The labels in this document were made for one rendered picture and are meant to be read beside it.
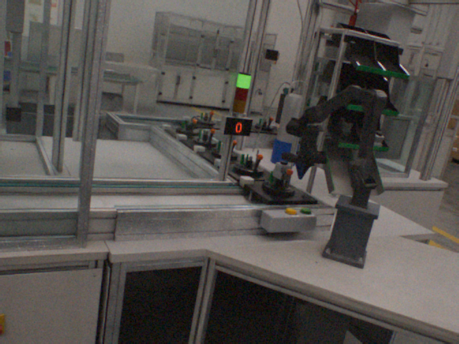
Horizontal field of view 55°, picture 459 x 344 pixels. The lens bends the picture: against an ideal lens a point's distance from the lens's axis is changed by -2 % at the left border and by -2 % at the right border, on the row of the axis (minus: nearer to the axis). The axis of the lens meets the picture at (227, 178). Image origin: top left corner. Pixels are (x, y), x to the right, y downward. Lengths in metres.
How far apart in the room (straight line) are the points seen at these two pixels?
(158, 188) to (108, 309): 0.50
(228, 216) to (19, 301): 0.71
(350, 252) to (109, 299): 0.82
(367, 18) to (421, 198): 1.29
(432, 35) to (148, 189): 11.77
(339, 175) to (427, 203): 1.54
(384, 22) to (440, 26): 9.92
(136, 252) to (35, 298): 0.31
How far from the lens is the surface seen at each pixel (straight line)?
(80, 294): 1.46
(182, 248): 1.47
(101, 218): 1.44
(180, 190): 1.77
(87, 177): 1.32
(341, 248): 1.62
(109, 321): 1.53
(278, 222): 1.62
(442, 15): 12.99
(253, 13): 1.82
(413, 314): 1.46
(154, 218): 1.47
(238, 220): 1.61
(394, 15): 3.03
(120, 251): 1.40
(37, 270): 1.40
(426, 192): 3.42
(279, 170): 1.84
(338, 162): 2.05
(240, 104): 1.79
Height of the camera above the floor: 1.50
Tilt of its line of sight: 16 degrees down
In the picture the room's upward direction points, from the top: 11 degrees clockwise
